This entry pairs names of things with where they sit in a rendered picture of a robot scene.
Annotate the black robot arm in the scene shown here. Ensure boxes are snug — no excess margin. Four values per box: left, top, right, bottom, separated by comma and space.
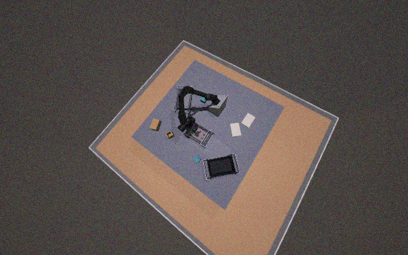
178, 86, 220, 132

